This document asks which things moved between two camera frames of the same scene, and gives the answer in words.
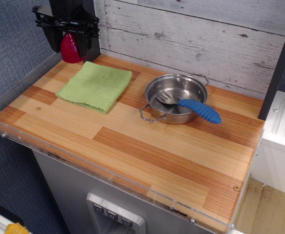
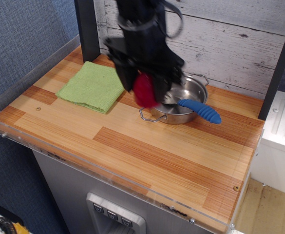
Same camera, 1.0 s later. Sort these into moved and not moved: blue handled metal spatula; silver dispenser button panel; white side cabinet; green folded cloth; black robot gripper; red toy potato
Moved: black robot gripper; red toy potato
Not moved: white side cabinet; blue handled metal spatula; green folded cloth; silver dispenser button panel
